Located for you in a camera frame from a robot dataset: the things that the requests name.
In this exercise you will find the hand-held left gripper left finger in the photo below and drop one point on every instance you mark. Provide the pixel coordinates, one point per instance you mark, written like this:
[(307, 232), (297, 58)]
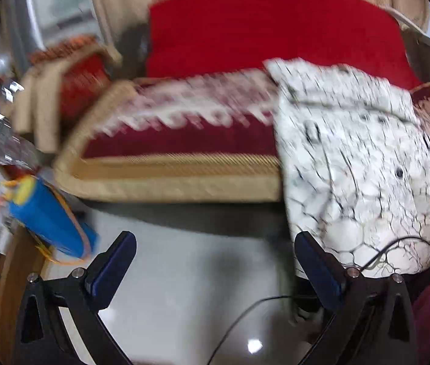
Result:
[(112, 268)]

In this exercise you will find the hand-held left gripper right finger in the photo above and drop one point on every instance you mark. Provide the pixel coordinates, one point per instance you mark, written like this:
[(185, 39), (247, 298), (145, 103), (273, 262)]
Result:
[(319, 270)]

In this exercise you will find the white crackle-print garment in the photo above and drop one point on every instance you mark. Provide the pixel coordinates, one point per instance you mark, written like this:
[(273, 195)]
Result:
[(351, 159)]

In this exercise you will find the blue and yellow bag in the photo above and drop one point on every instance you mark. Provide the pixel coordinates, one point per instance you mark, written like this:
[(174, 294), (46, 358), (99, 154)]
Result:
[(47, 216)]

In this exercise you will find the wooden side table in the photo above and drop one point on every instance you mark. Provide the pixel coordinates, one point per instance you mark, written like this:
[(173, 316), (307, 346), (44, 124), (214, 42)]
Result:
[(13, 273)]

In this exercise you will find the floral sofa mat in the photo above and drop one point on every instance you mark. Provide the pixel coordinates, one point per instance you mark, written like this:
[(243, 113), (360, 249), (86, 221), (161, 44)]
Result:
[(184, 140)]

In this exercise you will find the shiny clutter pile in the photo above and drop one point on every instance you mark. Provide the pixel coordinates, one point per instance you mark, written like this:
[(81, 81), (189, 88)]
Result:
[(6, 140)]

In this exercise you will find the red sofa back cushion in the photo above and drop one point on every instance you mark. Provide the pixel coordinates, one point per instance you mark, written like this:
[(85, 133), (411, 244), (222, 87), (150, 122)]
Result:
[(268, 34)]

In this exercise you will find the beige fabric sofa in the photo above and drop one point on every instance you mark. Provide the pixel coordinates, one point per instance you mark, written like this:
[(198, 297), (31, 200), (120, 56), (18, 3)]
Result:
[(116, 7)]

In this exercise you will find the window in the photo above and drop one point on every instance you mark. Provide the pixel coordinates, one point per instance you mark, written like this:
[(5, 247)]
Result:
[(63, 3)]

